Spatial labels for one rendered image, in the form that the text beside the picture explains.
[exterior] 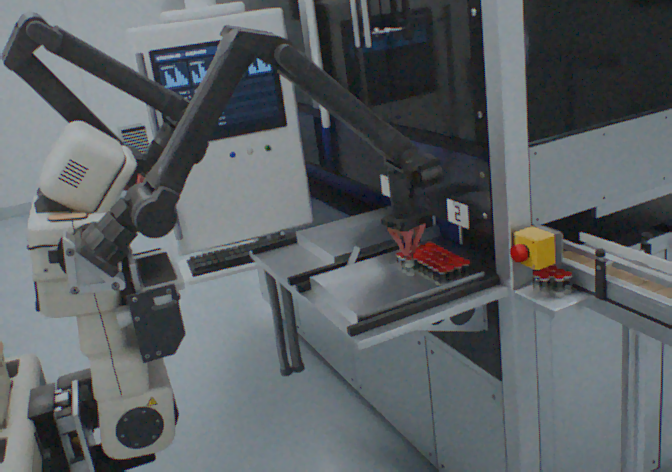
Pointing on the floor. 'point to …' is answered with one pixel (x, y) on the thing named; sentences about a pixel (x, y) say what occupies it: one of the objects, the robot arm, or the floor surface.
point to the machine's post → (511, 205)
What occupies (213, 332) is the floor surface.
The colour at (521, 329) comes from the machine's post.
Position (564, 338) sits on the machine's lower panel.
